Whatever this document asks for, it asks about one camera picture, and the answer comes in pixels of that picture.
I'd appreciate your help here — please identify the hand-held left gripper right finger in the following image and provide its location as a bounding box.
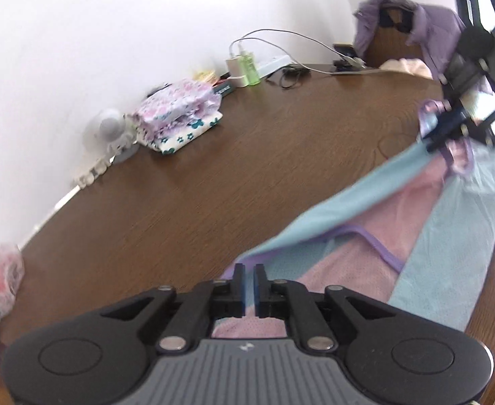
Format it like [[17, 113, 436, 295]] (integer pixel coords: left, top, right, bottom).
[[254, 264, 396, 353]]

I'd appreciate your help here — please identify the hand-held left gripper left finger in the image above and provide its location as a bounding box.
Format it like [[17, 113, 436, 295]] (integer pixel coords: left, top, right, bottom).
[[100, 264, 245, 353]]

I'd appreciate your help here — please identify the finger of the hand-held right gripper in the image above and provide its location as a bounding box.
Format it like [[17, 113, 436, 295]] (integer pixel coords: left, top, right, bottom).
[[425, 126, 473, 154], [431, 101, 468, 134]]

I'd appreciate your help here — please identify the pastel blue pink garment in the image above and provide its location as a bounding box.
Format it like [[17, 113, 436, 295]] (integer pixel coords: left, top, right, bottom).
[[211, 99, 495, 341]]

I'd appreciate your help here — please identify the purple padded jacket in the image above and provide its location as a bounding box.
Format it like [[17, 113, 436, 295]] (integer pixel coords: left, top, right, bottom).
[[353, 0, 468, 82]]

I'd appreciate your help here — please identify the pale pink cloth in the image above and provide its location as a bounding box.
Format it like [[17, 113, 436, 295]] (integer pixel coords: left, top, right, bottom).
[[378, 57, 434, 80]]

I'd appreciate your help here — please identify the wooden chair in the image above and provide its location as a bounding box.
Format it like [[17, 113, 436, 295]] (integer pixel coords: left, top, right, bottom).
[[363, 8, 431, 69]]

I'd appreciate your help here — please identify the folded white teal-flower garment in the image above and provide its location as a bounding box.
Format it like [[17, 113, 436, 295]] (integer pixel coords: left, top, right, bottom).
[[148, 112, 224, 156]]

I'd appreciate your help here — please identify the white power strip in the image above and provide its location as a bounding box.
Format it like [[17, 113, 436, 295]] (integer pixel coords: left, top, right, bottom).
[[254, 55, 294, 80]]

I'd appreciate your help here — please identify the folded pink floral garment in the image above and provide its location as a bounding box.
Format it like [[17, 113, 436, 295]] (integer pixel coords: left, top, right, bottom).
[[131, 79, 223, 130]]

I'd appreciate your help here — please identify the white round fan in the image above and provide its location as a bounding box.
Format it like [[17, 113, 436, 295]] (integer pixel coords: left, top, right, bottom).
[[82, 109, 141, 163]]

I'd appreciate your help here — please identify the green spray bottle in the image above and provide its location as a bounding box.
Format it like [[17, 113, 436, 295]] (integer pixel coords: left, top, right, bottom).
[[240, 51, 260, 87]]

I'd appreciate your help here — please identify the white charger block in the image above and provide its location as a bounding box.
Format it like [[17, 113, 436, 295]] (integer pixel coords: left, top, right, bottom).
[[226, 53, 248, 87]]

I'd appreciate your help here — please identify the black coiled cable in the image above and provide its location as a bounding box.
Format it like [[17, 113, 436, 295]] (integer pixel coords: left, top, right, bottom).
[[266, 64, 312, 90]]

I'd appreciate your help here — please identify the white charging cable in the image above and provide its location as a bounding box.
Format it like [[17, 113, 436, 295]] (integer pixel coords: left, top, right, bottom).
[[237, 37, 358, 77]]

